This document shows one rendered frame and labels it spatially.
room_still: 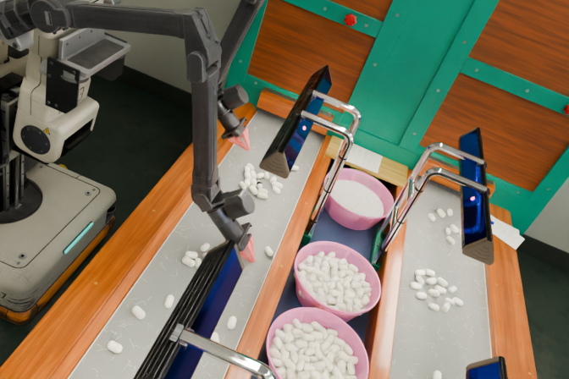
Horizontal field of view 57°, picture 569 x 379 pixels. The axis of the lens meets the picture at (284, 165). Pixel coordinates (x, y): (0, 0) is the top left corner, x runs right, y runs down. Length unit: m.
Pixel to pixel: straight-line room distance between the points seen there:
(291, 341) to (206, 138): 0.56
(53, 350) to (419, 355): 0.92
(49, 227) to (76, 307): 0.87
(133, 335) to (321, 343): 0.48
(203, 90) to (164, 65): 2.17
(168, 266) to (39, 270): 0.70
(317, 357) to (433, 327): 0.40
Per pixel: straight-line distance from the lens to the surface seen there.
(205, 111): 1.28
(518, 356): 1.73
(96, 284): 1.37
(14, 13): 1.46
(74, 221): 2.19
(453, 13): 1.95
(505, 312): 1.82
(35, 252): 2.08
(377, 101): 2.07
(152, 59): 3.45
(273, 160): 1.33
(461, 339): 1.67
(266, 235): 1.62
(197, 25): 1.21
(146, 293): 1.40
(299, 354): 1.39
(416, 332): 1.60
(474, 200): 1.55
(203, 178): 1.37
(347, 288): 1.59
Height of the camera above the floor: 1.84
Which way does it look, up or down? 35 degrees down
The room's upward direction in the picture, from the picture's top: 21 degrees clockwise
